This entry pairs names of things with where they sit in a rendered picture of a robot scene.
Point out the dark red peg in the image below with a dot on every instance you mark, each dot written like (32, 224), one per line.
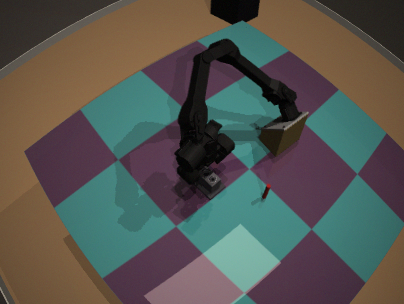
(267, 188)

